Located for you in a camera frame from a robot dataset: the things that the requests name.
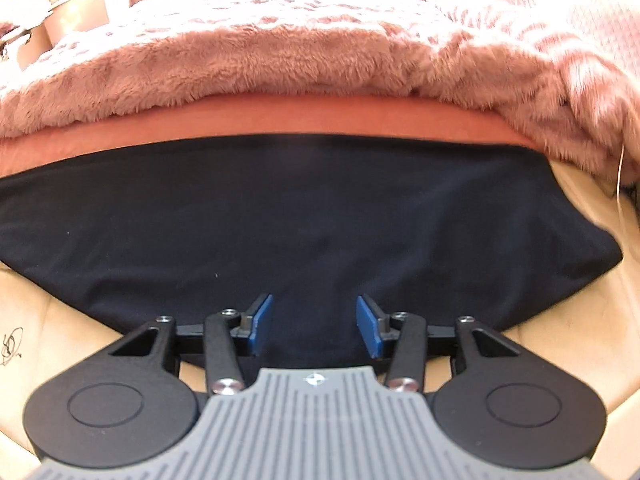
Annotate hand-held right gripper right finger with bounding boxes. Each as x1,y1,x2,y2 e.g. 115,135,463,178
355,294,523,395

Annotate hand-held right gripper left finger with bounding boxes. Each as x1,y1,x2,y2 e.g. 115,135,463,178
107,294,275,395

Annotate black pants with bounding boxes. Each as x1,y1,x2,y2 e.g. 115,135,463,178
0,132,624,377

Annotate salmon bed sheet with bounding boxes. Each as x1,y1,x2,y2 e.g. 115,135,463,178
0,94,548,177

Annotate pink fluffy blanket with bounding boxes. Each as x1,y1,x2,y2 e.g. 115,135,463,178
0,0,640,186

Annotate pink ribbed quilt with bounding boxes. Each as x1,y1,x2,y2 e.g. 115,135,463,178
360,0,640,91

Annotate pink storage box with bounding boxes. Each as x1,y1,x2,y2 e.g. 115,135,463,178
44,0,110,42

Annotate thin white cord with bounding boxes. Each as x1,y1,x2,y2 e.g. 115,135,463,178
614,142,626,211

